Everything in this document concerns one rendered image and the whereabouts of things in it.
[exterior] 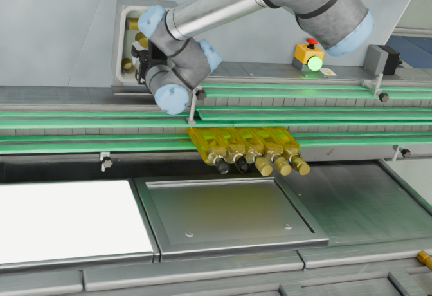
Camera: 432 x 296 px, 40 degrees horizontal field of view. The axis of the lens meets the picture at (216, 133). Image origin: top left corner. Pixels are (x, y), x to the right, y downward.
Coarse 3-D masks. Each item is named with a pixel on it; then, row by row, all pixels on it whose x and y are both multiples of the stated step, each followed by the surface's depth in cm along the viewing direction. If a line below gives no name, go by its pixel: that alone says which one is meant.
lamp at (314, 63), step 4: (312, 56) 188; (316, 56) 189; (308, 60) 189; (312, 60) 187; (316, 60) 187; (320, 60) 188; (308, 64) 189; (312, 64) 187; (316, 64) 187; (320, 64) 188; (312, 68) 188; (316, 68) 188
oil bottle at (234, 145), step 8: (216, 128) 173; (224, 128) 173; (232, 128) 174; (224, 136) 169; (232, 136) 170; (224, 144) 167; (232, 144) 165; (240, 144) 166; (232, 152) 164; (240, 152) 164; (232, 160) 165
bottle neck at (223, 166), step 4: (220, 156) 162; (216, 160) 161; (220, 160) 160; (224, 160) 161; (216, 164) 161; (220, 164) 159; (224, 164) 158; (220, 168) 158; (224, 168) 161; (228, 168) 159; (220, 172) 159; (224, 172) 160
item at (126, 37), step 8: (128, 8) 160; (136, 8) 161; (144, 8) 162; (168, 8) 164; (128, 16) 169; (136, 16) 170; (120, 24) 162; (120, 32) 163; (128, 32) 171; (136, 32) 172; (120, 40) 164; (128, 40) 172; (120, 48) 165; (128, 48) 173; (120, 56) 166; (128, 56) 175; (120, 64) 167; (136, 64) 177; (168, 64) 176; (120, 72) 171; (128, 80) 170; (136, 80) 171; (144, 80) 172
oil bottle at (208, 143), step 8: (192, 128) 175; (200, 128) 172; (208, 128) 173; (192, 136) 175; (200, 136) 169; (208, 136) 168; (216, 136) 169; (200, 144) 169; (208, 144) 164; (216, 144) 165; (200, 152) 169; (208, 152) 163; (216, 152) 162; (224, 152) 163; (208, 160) 163
